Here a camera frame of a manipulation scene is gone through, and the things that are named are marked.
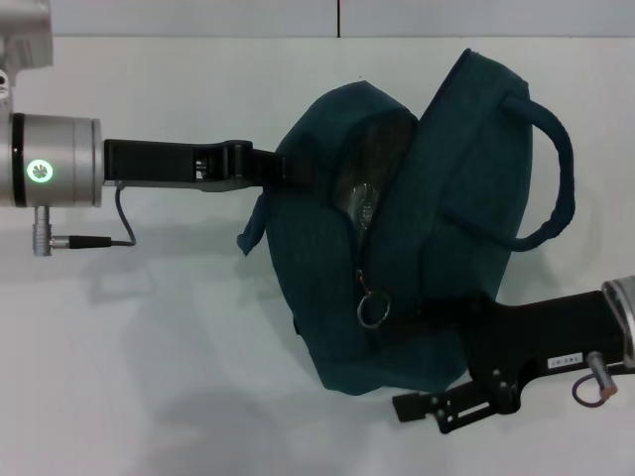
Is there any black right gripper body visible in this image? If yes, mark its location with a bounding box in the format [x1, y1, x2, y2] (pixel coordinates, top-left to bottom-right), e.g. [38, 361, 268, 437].
[458, 290, 625, 417]

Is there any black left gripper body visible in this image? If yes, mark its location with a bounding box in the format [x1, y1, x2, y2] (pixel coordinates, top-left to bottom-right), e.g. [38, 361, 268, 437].
[102, 138, 257, 195]

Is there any metal zipper pull ring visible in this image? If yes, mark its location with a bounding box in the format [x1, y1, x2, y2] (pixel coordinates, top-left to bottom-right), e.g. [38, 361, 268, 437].
[355, 270, 393, 329]

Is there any clear food container blue lid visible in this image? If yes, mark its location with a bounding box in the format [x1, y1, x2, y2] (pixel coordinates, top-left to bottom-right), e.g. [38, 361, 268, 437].
[334, 173, 383, 234]

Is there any dark teal fabric bag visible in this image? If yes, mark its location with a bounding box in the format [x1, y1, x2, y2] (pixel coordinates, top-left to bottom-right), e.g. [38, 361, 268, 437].
[235, 48, 577, 397]

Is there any grey right gripper cable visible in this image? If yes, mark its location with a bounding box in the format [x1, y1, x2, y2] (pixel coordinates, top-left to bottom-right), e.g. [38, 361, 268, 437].
[570, 351, 619, 409]

